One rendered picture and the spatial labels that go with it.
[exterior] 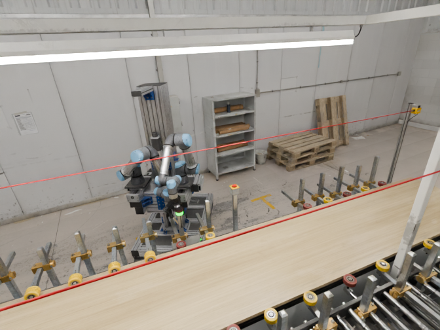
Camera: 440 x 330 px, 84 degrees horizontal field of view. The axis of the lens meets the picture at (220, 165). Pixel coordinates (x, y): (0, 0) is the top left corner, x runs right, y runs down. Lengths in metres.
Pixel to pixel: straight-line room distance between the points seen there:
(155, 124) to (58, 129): 2.13
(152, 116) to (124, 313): 1.73
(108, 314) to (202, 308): 0.57
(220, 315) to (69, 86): 3.68
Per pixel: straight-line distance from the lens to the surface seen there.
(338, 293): 2.13
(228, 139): 5.11
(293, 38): 1.64
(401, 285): 2.06
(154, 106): 2.61
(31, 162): 4.68
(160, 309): 1.77
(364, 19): 2.04
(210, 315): 1.69
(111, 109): 4.38
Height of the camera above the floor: 2.31
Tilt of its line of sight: 25 degrees down
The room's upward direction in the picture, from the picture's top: 3 degrees counter-clockwise
